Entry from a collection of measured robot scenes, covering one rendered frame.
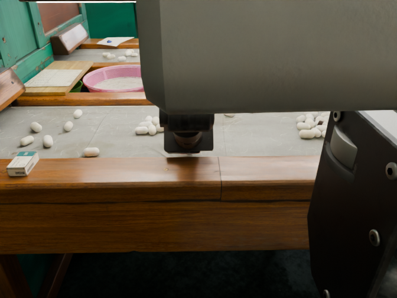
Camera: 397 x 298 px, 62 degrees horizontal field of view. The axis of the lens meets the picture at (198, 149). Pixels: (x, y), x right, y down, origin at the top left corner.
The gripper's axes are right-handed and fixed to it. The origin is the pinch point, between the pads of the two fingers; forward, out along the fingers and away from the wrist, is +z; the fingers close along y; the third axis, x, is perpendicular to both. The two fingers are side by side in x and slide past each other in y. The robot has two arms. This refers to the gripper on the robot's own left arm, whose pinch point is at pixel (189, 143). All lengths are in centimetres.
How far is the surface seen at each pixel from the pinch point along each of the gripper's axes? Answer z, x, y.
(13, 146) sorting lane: 0.8, -0.2, 41.6
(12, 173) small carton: -13.2, 7.7, 33.5
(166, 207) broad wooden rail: -10.5, 14.6, 4.3
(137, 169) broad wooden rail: -10.8, 7.1, 10.1
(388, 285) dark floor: 63, 47, -76
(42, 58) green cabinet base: 35, -39, 53
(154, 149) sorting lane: -0.1, 1.2, 8.2
